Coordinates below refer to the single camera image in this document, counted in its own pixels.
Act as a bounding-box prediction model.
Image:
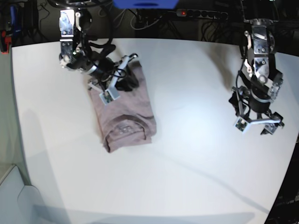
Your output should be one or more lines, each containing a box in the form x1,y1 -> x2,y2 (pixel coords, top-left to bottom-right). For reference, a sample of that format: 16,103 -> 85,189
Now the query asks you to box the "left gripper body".
228,88 -> 285,136

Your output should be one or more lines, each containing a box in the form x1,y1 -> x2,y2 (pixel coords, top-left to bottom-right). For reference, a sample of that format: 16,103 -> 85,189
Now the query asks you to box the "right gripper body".
98,60 -> 139,92

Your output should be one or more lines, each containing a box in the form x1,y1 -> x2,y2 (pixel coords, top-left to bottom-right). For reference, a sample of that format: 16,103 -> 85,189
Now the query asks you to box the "pink t-shirt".
89,61 -> 157,153

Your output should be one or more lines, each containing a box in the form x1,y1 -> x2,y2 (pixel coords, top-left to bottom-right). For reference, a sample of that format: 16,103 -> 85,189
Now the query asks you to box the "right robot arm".
51,0 -> 139,91

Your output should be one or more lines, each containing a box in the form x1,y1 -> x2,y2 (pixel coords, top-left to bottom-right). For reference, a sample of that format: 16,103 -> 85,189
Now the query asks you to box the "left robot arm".
229,0 -> 284,135

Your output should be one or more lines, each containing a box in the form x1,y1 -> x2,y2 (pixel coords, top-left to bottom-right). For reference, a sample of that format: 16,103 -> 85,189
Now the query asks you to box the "blue box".
113,0 -> 179,9

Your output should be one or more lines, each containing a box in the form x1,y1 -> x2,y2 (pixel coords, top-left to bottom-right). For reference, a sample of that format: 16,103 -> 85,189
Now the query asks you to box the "black power strip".
176,9 -> 228,21

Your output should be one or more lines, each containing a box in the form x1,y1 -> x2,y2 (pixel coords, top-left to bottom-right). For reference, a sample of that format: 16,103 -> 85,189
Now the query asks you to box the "red black clamp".
0,22 -> 13,54

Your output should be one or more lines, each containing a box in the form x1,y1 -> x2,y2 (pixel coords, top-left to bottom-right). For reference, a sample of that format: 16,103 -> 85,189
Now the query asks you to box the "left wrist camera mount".
231,85 -> 285,135

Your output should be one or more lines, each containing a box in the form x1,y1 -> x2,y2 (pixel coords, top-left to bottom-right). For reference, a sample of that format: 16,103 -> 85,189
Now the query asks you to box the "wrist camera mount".
231,85 -> 285,135
87,53 -> 139,105

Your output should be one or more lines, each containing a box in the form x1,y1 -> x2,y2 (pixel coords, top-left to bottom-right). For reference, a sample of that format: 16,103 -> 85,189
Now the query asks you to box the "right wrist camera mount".
87,53 -> 139,105

